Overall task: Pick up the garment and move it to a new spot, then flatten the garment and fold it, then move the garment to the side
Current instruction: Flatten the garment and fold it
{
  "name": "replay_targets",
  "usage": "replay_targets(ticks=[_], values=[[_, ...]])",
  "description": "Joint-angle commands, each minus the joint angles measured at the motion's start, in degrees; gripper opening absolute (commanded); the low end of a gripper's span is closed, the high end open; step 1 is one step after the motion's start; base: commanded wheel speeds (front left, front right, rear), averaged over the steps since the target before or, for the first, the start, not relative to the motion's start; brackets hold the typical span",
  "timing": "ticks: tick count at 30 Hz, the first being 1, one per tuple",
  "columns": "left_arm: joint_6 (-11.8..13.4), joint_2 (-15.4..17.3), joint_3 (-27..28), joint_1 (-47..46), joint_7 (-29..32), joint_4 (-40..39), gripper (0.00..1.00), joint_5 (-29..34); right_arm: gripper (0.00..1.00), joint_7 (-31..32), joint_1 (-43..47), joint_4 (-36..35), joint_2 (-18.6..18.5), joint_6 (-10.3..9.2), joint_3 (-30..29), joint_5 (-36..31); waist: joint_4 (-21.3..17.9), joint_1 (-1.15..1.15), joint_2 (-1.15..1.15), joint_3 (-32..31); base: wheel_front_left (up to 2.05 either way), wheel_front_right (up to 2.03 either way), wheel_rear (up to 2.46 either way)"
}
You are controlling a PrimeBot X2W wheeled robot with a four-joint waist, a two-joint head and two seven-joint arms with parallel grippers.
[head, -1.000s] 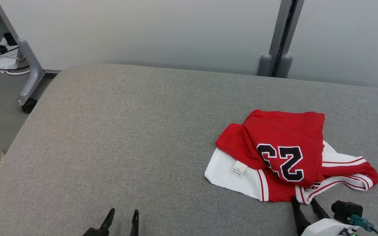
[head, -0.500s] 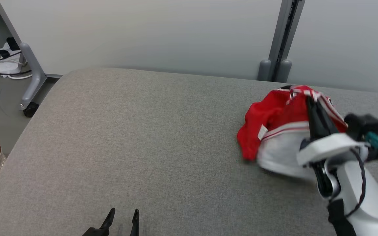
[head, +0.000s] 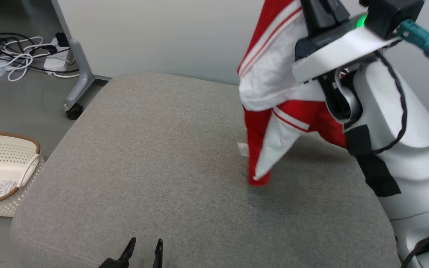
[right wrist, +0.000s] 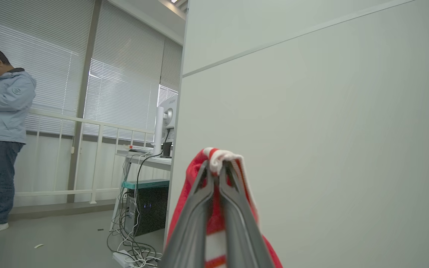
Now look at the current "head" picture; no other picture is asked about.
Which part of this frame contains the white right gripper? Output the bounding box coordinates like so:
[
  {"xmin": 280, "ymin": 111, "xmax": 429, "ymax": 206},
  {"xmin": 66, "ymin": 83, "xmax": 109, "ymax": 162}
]
[{"xmin": 292, "ymin": 0, "xmax": 392, "ymax": 84}]

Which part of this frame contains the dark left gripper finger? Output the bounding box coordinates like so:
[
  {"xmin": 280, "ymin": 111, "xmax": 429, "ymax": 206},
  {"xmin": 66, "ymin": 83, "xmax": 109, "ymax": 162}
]
[
  {"xmin": 119, "ymin": 237, "xmax": 137, "ymax": 261},
  {"xmin": 152, "ymin": 238, "xmax": 164, "ymax": 268}
]

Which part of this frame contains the red shirt with white stripes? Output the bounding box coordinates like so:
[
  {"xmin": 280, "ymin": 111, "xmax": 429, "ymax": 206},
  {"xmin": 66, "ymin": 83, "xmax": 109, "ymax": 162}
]
[{"xmin": 236, "ymin": 0, "xmax": 349, "ymax": 187}]

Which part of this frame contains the black caster wheel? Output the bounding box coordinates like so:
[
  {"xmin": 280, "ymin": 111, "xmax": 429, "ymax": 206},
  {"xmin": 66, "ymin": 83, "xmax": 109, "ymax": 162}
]
[{"xmin": 66, "ymin": 103, "xmax": 85, "ymax": 121}]

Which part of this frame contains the grey partition leg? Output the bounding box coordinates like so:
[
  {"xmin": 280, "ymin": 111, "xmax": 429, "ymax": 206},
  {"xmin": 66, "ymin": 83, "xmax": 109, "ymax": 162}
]
[{"xmin": 51, "ymin": 0, "xmax": 113, "ymax": 112}]

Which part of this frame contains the black cable with teal connector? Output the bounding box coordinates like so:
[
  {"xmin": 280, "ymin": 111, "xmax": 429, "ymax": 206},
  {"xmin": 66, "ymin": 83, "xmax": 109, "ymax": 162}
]
[{"xmin": 397, "ymin": 19, "xmax": 429, "ymax": 268}]

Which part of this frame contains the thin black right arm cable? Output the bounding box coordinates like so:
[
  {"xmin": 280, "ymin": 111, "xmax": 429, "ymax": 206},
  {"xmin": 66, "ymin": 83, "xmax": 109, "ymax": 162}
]
[{"xmin": 372, "ymin": 50, "xmax": 409, "ymax": 155}]

